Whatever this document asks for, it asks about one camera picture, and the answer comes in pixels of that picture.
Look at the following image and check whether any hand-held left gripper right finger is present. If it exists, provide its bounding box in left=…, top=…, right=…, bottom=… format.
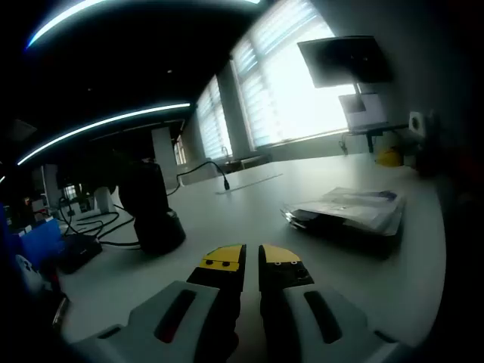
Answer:
left=258, top=243, right=415, bottom=363

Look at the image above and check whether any black laptop stand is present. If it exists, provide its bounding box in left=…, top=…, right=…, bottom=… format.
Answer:
left=347, top=123, right=411, bottom=154

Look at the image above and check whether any blue plastic box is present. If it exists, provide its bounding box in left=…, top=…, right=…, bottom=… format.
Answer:
left=11, top=219, right=64, bottom=265

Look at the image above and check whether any black cable with plug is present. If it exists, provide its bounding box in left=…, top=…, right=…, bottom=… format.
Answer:
left=166, top=161, right=232, bottom=197

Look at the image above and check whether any flat black device box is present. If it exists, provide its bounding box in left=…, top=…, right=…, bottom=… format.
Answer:
left=58, top=234, right=103, bottom=274

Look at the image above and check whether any long white ceiling light strip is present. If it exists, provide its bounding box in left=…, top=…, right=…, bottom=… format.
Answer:
left=17, top=101, right=192, bottom=166
left=26, top=0, right=262, bottom=48

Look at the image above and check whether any black scanner cable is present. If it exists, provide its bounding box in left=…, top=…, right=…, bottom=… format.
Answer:
left=96, top=211, right=143, bottom=250

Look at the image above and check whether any open laptop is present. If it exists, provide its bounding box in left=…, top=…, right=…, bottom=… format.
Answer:
left=338, top=92, right=390, bottom=132

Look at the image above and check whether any white table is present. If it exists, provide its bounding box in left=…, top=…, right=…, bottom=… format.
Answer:
left=56, top=153, right=449, bottom=347

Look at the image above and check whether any white game controller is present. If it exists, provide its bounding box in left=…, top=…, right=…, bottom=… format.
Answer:
left=14, top=253, right=43, bottom=292

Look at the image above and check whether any black wall monitor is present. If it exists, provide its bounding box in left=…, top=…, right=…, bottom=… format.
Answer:
left=297, top=36, right=394, bottom=88

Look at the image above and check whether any black barcode scanner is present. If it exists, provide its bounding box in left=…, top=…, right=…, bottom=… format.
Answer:
left=119, top=160, right=187, bottom=255

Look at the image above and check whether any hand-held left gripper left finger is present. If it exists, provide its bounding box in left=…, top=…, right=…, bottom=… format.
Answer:
left=70, top=243, right=247, bottom=363

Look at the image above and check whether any square ceiling vent panel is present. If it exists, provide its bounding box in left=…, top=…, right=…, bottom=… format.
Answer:
left=7, top=119, right=38, bottom=141

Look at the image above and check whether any green black foil packet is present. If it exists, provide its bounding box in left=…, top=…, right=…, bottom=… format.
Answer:
left=281, top=186, right=408, bottom=260

